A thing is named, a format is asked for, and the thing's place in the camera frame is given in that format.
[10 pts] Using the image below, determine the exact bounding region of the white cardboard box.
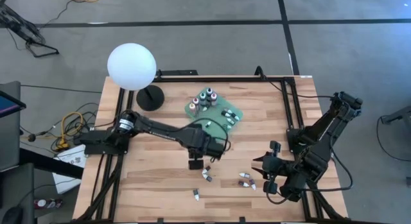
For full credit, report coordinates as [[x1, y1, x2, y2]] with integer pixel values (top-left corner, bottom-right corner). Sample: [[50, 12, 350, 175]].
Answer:
[[52, 143, 87, 195]]

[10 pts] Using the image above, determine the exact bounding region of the black folded stand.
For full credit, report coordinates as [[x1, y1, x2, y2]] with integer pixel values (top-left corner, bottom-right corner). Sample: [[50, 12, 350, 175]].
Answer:
[[0, 2, 60, 58]]

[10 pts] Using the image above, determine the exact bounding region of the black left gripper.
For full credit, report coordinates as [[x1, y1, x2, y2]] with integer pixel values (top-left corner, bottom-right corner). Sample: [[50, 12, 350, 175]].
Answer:
[[186, 127, 226, 170]]

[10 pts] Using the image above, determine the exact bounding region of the black computer monitor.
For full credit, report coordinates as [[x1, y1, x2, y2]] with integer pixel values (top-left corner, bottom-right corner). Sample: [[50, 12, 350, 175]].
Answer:
[[0, 90, 27, 119]]

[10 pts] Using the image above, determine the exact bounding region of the yellow coiled cable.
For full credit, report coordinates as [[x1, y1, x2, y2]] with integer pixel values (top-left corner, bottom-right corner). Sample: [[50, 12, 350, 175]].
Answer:
[[53, 111, 85, 151]]

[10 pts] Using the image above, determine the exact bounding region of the black aluminium table frame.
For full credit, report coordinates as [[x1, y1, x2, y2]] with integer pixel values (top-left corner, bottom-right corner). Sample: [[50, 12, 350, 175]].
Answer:
[[76, 74, 349, 224]]

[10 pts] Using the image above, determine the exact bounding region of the black power cable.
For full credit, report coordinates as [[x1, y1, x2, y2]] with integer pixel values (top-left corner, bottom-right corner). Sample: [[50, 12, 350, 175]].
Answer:
[[256, 65, 337, 99]]

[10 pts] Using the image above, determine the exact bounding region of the green translucent plastic tray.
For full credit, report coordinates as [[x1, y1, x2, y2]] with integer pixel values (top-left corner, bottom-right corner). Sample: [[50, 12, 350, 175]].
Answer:
[[184, 87, 244, 142]]

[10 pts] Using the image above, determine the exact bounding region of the red white can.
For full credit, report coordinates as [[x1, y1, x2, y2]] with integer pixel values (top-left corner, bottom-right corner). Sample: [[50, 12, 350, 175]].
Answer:
[[33, 198, 64, 210]]

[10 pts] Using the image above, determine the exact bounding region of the white globe table lamp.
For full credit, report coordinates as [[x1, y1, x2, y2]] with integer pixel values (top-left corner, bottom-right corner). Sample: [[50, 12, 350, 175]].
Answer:
[[107, 42, 165, 112]]

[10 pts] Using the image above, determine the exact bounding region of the black cable hook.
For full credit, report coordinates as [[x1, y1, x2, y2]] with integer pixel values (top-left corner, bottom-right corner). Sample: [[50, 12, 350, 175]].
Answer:
[[254, 65, 268, 81]]

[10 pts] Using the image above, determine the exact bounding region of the black computer mouse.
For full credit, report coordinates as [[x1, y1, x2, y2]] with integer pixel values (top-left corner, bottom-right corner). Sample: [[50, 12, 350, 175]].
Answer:
[[1, 205, 24, 224]]

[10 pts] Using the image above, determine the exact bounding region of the dark grey desk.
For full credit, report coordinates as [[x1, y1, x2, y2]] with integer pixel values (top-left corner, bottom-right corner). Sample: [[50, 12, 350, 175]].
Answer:
[[0, 81, 22, 173]]

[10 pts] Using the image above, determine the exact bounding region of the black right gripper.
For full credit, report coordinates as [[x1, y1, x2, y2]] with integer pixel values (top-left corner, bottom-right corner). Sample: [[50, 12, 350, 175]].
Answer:
[[251, 140, 290, 196]]

